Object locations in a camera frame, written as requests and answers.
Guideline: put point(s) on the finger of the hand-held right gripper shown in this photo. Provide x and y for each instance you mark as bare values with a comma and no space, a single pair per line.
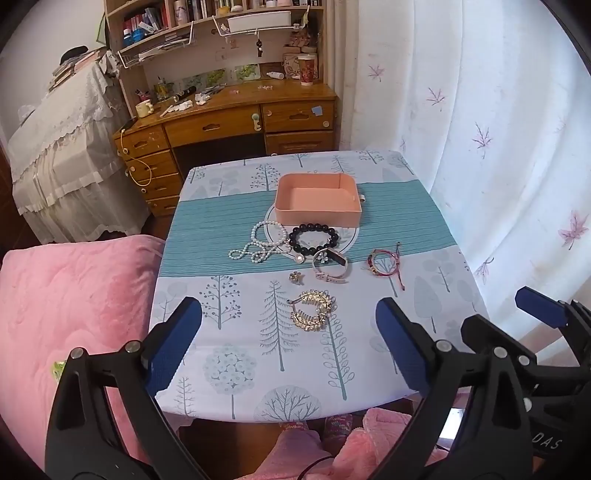
485,332
540,307

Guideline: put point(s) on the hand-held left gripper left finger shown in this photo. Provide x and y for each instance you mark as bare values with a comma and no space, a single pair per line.
178,341

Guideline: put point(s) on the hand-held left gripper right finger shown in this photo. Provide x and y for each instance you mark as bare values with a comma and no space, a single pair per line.
401,341

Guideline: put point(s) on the pink storage box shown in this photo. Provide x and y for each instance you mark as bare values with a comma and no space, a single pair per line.
318,214

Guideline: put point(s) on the floral slipper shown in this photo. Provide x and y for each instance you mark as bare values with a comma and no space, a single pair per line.
339,424

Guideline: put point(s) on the pink quilted blanket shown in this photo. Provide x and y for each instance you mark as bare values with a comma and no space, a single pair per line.
69,314

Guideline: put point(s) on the round white leaf-print mat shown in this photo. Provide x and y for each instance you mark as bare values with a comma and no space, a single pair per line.
351,235

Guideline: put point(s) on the white leaf-print curtain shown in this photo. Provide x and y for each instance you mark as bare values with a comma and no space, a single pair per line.
461,138

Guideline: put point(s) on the wooden desk with drawers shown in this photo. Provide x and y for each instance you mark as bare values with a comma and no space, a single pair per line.
217,124

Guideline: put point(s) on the white green plastic hook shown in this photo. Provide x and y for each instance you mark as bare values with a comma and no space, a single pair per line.
256,122

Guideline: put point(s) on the cream mug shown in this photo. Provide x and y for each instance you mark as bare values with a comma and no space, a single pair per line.
143,109

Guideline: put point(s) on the pen holder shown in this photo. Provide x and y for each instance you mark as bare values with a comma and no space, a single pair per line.
160,91

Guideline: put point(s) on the small white bottle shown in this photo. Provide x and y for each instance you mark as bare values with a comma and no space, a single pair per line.
274,75

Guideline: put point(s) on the red paper cup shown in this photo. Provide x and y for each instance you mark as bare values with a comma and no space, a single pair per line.
307,69

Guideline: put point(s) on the stack of books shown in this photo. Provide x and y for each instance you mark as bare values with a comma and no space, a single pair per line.
69,74

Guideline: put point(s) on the wooden desk hutch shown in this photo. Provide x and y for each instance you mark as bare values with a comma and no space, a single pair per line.
231,55

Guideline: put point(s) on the white patterned mug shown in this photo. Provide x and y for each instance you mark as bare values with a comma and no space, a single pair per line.
291,65

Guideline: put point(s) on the black hat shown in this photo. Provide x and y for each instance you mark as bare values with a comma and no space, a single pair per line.
74,53

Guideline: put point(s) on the white plastic tray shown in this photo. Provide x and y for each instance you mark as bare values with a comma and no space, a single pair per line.
258,22

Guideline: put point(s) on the row of books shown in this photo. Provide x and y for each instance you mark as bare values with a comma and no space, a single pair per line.
198,9

